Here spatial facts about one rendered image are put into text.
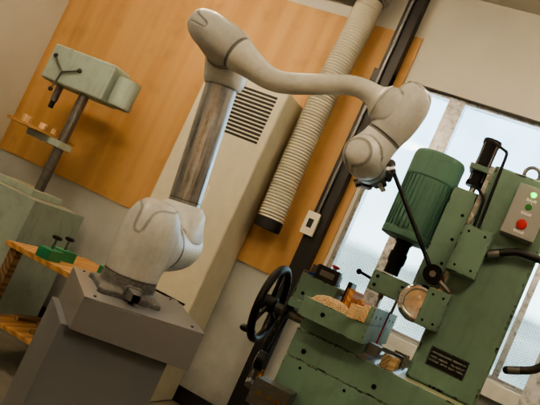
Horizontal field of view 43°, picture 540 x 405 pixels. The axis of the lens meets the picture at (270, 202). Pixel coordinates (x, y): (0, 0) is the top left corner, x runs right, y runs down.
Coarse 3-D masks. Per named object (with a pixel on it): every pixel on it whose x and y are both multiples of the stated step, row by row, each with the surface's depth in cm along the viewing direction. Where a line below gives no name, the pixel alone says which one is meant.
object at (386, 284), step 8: (376, 272) 226; (384, 272) 225; (376, 280) 225; (384, 280) 225; (392, 280) 224; (400, 280) 223; (376, 288) 225; (384, 288) 224; (392, 288) 223; (392, 296) 223
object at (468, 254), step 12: (468, 228) 205; (468, 240) 204; (480, 240) 203; (456, 252) 205; (468, 252) 204; (480, 252) 203; (456, 264) 204; (468, 264) 203; (480, 264) 202; (468, 276) 202
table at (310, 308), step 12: (288, 300) 227; (312, 300) 203; (300, 312) 203; (312, 312) 202; (324, 312) 201; (336, 312) 200; (324, 324) 201; (336, 324) 200; (348, 324) 199; (360, 324) 198; (348, 336) 198; (360, 336) 197; (372, 336) 213; (384, 336) 241
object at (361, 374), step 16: (304, 336) 210; (288, 352) 210; (304, 352) 208; (320, 352) 207; (336, 352) 206; (320, 368) 206; (336, 368) 205; (352, 368) 204; (368, 368) 202; (384, 368) 203; (400, 368) 228; (352, 384) 203; (368, 384) 202; (384, 384) 200; (400, 384) 199; (416, 384) 199; (384, 400) 199; (400, 400) 198; (416, 400) 197; (432, 400) 196; (448, 400) 195
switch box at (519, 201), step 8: (520, 184) 206; (520, 192) 205; (528, 192) 204; (536, 192) 204; (520, 200) 204; (536, 200) 203; (512, 208) 205; (520, 208) 204; (536, 208) 203; (512, 216) 204; (520, 216) 203; (528, 216) 203; (536, 216) 202; (504, 224) 204; (512, 224) 204; (528, 224) 202; (536, 224) 202; (504, 232) 205; (512, 232) 203; (528, 232) 202; (536, 232) 202; (520, 240) 206; (528, 240) 202
